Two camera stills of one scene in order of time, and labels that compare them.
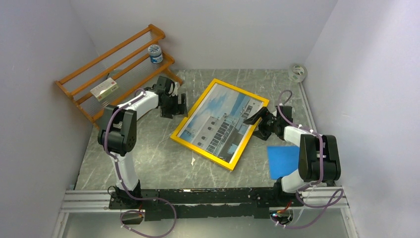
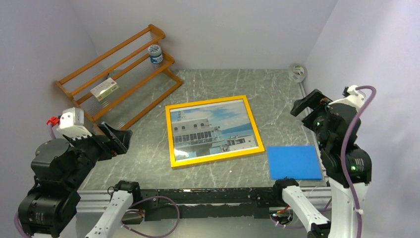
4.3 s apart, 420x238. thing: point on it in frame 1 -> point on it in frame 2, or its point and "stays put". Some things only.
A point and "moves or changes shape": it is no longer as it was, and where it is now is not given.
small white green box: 105,89 stays put
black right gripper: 265,114 -> 312,99
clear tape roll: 297,73 stays put
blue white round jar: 155,53 stays put
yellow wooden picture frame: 238,155 -> 175,163
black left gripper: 178,109 -> 119,139
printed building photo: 218,126 moves or changes shape
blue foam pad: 283,160 stays put
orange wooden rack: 105,81 stays put
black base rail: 243,203 stays put
